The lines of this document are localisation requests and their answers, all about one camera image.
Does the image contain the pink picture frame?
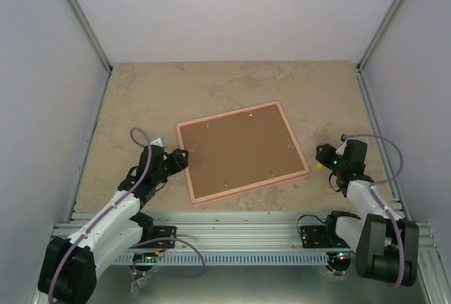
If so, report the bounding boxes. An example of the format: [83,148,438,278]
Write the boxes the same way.
[176,102,310,205]

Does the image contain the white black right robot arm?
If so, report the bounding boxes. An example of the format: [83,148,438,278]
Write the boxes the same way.
[316,135,419,286]

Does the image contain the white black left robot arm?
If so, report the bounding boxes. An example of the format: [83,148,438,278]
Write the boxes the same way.
[37,145,189,303]

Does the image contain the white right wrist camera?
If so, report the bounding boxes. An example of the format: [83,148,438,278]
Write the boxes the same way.
[335,134,347,156]

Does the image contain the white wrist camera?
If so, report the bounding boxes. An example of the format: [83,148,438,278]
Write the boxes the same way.
[335,134,347,156]
[151,136,166,149]

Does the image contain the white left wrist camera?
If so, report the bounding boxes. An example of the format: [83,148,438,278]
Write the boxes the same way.
[151,136,166,149]

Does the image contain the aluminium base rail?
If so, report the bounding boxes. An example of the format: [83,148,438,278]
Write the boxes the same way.
[48,210,438,253]

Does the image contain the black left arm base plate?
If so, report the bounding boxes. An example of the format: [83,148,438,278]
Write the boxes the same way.
[140,226,177,250]

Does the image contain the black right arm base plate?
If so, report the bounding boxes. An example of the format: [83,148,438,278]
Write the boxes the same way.
[298,225,349,248]

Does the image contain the grey slotted cable duct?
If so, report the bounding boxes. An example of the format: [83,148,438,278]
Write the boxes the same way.
[112,250,353,267]

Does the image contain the right aluminium corner post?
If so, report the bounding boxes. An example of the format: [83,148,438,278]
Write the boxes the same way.
[356,0,406,74]

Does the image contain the aluminium corner post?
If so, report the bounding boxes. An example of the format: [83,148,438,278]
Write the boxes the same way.
[66,0,112,75]
[356,0,406,74]

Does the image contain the left aluminium corner post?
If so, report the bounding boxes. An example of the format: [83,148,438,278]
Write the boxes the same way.
[66,0,112,75]

